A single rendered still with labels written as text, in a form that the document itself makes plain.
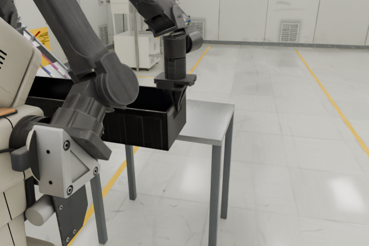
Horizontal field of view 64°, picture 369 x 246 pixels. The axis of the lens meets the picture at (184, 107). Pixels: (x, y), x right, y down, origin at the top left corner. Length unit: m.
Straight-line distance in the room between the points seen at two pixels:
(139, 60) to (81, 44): 4.94
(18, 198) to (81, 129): 0.25
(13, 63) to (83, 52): 0.12
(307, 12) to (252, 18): 1.30
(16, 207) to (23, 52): 0.30
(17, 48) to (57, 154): 0.21
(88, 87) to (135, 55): 4.91
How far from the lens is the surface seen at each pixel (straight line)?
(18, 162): 0.48
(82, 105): 0.52
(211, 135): 1.34
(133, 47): 5.47
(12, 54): 0.58
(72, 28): 0.54
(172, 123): 0.80
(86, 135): 0.47
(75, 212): 0.76
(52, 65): 2.60
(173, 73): 0.76
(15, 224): 0.72
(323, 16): 8.31
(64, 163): 0.48
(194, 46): 0.80
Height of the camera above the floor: 1.41
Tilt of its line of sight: 22 degrees down
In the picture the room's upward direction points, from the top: straight up
